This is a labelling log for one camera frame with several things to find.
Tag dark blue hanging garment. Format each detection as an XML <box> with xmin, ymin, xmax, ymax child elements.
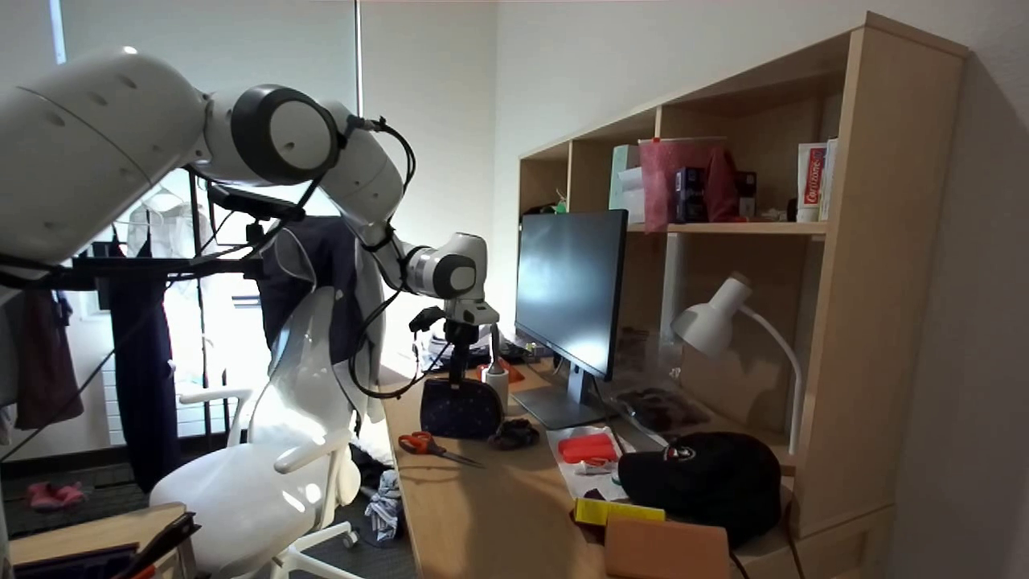
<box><xmin>109</xmin><ymin>272</ymin><xmax>179</xmax><ymax>491</ymax></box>

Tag orange-handled scissors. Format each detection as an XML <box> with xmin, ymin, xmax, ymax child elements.
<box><xmin>399</xmin><ymin>432</ymin><xmax>482</xmax><ymax>465</ymax></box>

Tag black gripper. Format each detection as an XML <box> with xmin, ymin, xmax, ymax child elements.
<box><xmin>410</xmin><ymin>307</ymin><xmax>496</xmax><ymax>383</ymax></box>

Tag black cap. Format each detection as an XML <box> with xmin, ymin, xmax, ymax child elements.
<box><xmin>619</xmin><ymin>432</ymin><xmax>783</xmax><ymax>548</ymax></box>

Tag dark scrunchie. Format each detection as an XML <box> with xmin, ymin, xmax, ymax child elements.
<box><xmin>490</xmin><ymin>418</ymin><xmax>539</xmax><ymax>449</ymax></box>

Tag clothes drying rack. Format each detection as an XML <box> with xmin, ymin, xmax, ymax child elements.
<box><xmin>0</xmin><ymin>165</ymin><xmax>283</xmax><ymax>462</ymax></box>

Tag white office chair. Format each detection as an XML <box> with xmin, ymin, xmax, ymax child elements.
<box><xmin>149</xmin><ymin>289</ymin><xmax>361</xmax><ymax>579</ymax></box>

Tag white desk lamp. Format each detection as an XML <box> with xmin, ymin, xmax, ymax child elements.
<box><xmin>671</xmin><ymin>272</ymin><xmax>804</xmax><ymax>455</ymax></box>

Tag yellow and white box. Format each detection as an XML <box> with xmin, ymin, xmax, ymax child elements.
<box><xmin>572</xmin><ymin>497</ymin><xmax>665</xmax><ymax>529</ymax></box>

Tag wooden shelf unit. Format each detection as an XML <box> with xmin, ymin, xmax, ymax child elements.
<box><xmin>517</xmin><ymin>12</ymin><xmax>967</xmax><ymax>579</ymax></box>

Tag white packet with red items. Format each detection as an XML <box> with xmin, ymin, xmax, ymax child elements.
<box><xmin>547</xmin><ymin>426</ymin><xmax>624</xmax><ymax>497</ymax></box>

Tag black computer monitor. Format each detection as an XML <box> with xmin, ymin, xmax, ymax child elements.
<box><xmin>514</xmin><ymin>210</ymin><xmax>626</xmax><ymax>427</ymax></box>

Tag dark blue star-patterned bag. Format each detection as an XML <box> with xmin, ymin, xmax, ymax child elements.
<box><xmin>421</xmin><ymin>381</ymin><xmax>505</xmax><ymax>440</ymax></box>

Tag brown cardboard box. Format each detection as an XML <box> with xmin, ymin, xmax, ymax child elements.
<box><xmin>605</xmin><ymin>520</ymin><xmax>731</xmax><ymax>579</ymax></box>

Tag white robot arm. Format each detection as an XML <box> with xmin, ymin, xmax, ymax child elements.
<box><xmin>0</xmin><ymin>50</ymin><xmax>500</xmax><ymax>329</ymax></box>

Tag white red box on shelf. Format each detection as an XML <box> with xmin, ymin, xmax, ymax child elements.
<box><xmin>798</xmin><ymin>137</ymin><xmax>835</xmax><ymax>222</ymax></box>

